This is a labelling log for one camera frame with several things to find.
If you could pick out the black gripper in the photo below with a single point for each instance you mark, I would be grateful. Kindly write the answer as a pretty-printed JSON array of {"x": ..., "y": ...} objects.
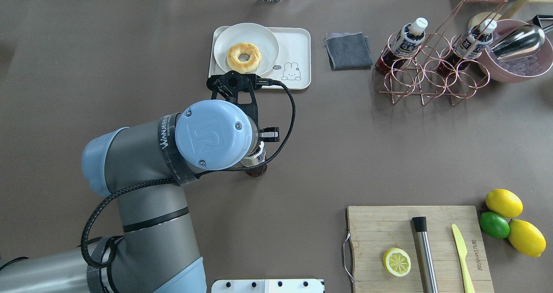
[{"x": 271, "y": 134}]

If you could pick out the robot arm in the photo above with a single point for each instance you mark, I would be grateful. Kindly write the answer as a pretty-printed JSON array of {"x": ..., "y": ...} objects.
[{"x": 140, "y": 239}]

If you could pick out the cream serving tray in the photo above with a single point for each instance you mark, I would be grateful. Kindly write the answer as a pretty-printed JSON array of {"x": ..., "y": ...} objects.
[{"x": 286, "y": 52}]

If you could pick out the tea bottle in rack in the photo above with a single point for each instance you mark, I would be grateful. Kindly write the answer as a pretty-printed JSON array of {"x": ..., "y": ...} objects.
[
  {"x": 404, "y": 46},
  {"x": 468, "y": 47}
]

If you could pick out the glazed donut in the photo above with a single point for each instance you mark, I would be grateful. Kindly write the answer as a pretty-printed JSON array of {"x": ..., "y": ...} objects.
[{"x": 244, "y": 57}]

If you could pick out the white round plate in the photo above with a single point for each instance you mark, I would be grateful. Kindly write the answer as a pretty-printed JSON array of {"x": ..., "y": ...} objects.
[{"x": 257, "y": 34}]

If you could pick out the grey folded cloth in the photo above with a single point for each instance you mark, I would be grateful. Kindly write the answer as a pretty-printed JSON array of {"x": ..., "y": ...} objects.
[{"x": 348, "y": 51}]

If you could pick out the wooden cutting board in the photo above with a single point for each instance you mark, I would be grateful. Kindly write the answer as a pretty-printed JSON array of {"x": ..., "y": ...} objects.
[{"x": 375, "y": 229}]

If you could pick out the half lemon slice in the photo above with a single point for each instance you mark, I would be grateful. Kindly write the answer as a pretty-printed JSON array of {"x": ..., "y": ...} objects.
[{"x": 397, "y": 262}]

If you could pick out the round wooden coaster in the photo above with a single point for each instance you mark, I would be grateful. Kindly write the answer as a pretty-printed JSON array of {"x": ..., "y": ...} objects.
[{"x": 479, "y": 18}]

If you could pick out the green lime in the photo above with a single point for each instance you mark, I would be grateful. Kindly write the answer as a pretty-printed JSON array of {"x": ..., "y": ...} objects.
[{"x": 494, "y": 225}]

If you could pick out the yellow lemon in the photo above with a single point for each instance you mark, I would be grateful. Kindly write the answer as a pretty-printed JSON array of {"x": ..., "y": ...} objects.
[
  {"x": 504, "y": 202},
  {"x": 526, "y": 238}
]

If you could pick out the yellow plastic knife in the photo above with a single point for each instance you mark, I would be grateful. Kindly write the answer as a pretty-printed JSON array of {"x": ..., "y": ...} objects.
[{"x": 462, "y": 253}]

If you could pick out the pink ice bowl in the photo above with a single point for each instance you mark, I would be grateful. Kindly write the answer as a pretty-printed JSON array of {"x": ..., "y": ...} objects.
[{"x": 518, "y": 70}]

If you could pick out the metal ice scoop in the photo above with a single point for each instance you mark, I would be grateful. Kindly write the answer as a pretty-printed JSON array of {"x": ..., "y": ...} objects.
[{"x": 521, "y": 43}]

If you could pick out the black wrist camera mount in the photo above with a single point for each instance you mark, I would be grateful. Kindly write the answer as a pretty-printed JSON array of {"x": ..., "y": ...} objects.
[{"x": 230, "y": 85}]

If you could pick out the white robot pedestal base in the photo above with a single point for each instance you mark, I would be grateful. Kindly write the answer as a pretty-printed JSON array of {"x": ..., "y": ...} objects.
[{"x": 269, "y": 286}]

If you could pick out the copper wire bottle rack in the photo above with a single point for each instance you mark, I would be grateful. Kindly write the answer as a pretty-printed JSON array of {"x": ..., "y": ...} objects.
[{"x": 419, "y": 76}]

